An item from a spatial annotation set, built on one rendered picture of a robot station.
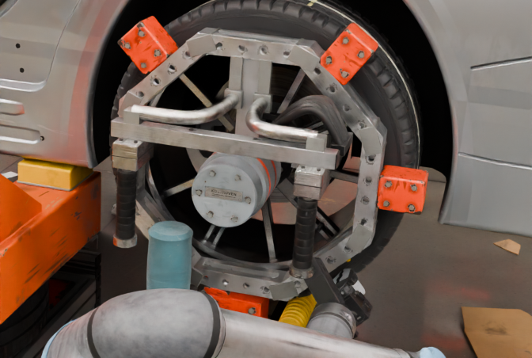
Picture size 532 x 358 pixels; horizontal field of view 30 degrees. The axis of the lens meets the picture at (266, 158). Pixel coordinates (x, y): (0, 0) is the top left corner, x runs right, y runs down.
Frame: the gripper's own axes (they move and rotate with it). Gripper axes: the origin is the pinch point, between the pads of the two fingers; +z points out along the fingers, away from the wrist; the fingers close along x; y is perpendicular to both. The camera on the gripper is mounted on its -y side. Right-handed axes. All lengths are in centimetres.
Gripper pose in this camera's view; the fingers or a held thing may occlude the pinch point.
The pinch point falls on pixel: (344, 271)
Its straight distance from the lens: 210.5
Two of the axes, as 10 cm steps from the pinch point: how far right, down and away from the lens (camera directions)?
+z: 2.4, -3.0, 9.2
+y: 6.3, 7.7, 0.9
